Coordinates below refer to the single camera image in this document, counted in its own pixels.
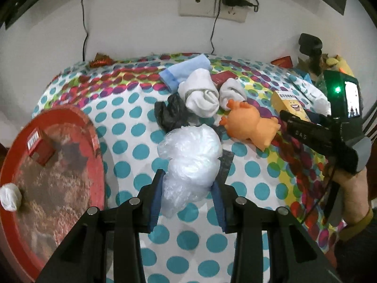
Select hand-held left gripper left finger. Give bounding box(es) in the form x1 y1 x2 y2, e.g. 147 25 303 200
35 169 165 283

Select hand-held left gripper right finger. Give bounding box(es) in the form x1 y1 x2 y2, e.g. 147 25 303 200
210 180 345 283

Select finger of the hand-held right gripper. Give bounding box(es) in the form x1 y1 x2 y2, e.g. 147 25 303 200
306 112 332 126
279 110 335 154

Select orange rubber toy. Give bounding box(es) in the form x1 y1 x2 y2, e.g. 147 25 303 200
220 99 282 151

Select clear plastic bag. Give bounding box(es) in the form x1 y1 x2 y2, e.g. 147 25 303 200
157 125 223 219

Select small white sock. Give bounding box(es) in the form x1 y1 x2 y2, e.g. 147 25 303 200
219 78 246 111

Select black plastic bag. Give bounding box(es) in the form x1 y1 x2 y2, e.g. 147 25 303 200
155 94 201 132

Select red round basin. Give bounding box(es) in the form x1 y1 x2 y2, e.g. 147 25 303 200
0 104 107 282

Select large white socks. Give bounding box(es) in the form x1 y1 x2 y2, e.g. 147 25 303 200
177 68 221 115

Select person's right hand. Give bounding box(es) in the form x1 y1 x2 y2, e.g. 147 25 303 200
322 165 370 226

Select white cloth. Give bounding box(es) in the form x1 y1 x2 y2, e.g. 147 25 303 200
287 72 332 115

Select yellow carton box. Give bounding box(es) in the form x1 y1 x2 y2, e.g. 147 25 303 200
271 91 313 121

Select dark grey cloth piece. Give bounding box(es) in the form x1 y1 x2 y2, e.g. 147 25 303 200
217 150 234 185

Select yellow plush toy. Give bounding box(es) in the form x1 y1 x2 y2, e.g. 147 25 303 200
325 54 354 75

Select red paper packet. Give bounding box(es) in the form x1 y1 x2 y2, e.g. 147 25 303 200
271 55 293 68

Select polka dot blanket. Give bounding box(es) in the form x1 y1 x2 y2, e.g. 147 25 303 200
31 51 354 283

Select small red box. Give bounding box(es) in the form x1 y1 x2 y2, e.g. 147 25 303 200
27 127 56 166

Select light blue sock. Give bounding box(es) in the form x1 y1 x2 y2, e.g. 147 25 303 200
160 54 211 92

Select small white sock ball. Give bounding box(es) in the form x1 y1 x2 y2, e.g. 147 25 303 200
0 183 22 212

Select red snack wrapper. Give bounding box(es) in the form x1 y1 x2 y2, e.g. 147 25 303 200
89 52 116 68

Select hanging socket cable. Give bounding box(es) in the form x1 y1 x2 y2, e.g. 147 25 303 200
210 12 220 54

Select white wall socket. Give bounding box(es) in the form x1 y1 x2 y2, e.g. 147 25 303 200
216 0 248 23

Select thick wall cable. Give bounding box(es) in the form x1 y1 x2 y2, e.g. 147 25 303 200
81 0 92 61

